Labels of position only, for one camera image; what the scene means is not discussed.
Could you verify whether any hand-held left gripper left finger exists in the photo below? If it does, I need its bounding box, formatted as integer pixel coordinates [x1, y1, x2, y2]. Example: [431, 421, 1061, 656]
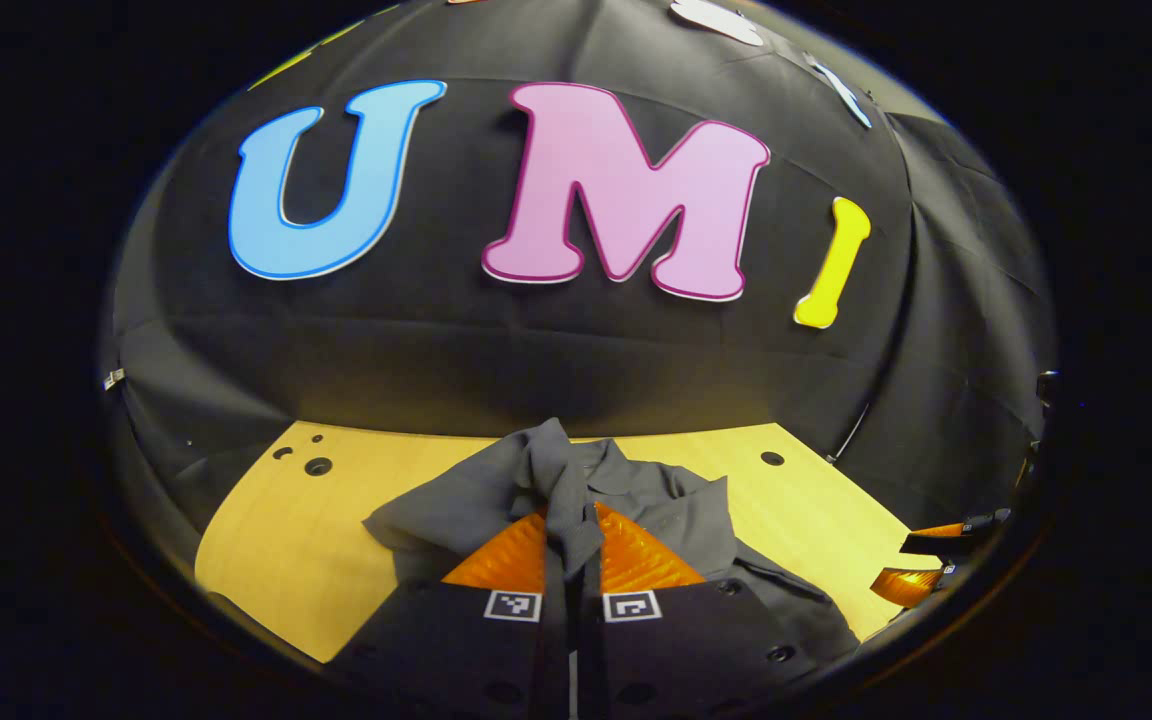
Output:
[331, 505, 573, 720]

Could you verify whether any black backdrop cloth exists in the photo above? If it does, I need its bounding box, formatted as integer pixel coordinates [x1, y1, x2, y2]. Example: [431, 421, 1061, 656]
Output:
[101, 0, 1057, 561]

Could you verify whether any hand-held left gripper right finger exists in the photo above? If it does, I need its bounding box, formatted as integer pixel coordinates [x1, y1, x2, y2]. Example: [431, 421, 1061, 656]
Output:
[576, 500, 822, 717]

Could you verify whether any grey button shirt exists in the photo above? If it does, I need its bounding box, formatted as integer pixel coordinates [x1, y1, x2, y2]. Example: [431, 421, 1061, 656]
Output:
[363, 417, 862, 666]

